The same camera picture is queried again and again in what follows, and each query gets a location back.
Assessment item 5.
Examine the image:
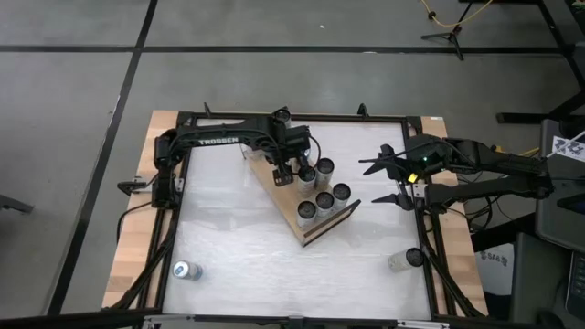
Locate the grey metal cabinet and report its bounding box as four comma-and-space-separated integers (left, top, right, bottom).
535, 117, 585, 253

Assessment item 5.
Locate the black tripod stand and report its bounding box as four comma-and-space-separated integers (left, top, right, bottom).
420, 0, 476, 61

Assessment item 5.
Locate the black desk base bar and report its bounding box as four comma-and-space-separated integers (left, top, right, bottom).
496, 89, 585, 125

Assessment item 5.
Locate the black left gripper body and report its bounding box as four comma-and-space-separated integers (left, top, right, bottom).
269, 122, 314, 168

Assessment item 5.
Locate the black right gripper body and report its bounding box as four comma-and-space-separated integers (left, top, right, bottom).
395, 133, 452, 182

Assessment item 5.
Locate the white printed marker sheet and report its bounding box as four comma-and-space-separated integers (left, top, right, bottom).
551, 134, 585, 164

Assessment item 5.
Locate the dark grey bin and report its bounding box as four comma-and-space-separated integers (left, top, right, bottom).
509, 230, 585, 329

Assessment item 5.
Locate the yellow cable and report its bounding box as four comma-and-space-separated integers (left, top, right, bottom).
419, 0, 495, 28

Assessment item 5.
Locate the silver camera mounting bar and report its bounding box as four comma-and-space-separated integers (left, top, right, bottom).
144, 313, 452, 329

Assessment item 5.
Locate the Celsius Arctic Vibe can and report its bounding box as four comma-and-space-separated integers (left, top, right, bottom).
296, 164, 319, 198
331, 182, 353, 212
314, 191, 335, 219

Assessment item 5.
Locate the wooden shelf black metal frame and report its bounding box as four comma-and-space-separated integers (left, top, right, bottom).
240, 107, 362, 248

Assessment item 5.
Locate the Celsius Tropical Vibe can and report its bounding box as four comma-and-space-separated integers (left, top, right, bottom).
314, 157, 336, 189

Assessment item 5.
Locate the black floor stand foot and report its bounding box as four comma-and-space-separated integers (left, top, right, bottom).
0, 194, 36, 214

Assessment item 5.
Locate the white labelled box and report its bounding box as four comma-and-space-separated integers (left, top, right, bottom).
474, 249, 516, 298

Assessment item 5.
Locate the white Celsius can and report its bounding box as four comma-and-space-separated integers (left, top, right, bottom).
295, 200, 319, 229
387, 247, 425, 274

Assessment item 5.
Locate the black table frame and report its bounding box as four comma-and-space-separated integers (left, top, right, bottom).
102, 109, 488, 329

